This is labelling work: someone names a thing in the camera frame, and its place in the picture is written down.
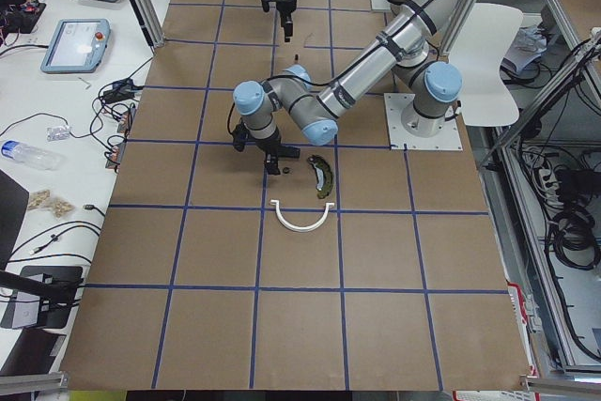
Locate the clear plastic water bottle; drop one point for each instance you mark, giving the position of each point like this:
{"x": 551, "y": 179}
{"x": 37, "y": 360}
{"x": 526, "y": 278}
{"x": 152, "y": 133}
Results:
{"x": 33, "y": 157}

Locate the near teach pendant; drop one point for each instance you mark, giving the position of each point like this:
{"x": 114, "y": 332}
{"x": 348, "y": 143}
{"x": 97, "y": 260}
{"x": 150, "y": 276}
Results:
{"x": 77, "y": 46}

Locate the olive brake shoe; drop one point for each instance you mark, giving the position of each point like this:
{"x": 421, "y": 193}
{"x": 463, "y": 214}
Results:
{"x": 324, "y": 175}

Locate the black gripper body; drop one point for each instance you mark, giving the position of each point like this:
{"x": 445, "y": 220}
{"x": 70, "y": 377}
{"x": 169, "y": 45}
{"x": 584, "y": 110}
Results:
{"x": 285, "y": 11}
{"x": 269, "y": 146}

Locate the pile of wooden pieces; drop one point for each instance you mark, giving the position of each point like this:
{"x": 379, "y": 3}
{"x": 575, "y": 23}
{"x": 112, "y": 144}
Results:
{"x": 45, "y": 200}

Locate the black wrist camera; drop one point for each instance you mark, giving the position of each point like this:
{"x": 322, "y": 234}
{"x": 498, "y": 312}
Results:
{"x": 240, "y": 136}

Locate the white chair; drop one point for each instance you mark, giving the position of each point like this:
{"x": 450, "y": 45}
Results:
{"x": 482, "y": 43}

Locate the blister pill pack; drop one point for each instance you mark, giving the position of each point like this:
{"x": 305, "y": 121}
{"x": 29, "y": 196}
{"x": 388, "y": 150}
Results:
{"x": 58, "y": 133}

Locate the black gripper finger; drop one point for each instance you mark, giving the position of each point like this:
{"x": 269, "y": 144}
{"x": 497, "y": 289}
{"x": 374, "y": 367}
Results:
{"x": 270, "y": 164}
{"x": 288, "y": 152}
{"x": 287, "y": 26}

